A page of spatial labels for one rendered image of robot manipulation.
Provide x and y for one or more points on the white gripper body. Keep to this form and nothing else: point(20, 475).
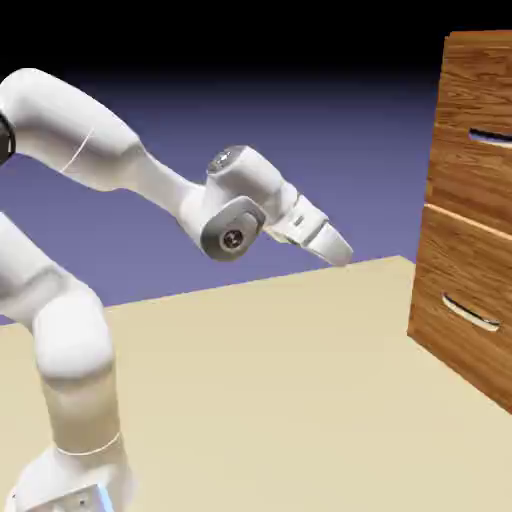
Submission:
point(330, 240)

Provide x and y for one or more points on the light wood cabinet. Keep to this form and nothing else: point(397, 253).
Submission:
point(464, 100)

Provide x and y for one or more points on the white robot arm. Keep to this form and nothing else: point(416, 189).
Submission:
point(100, 144)

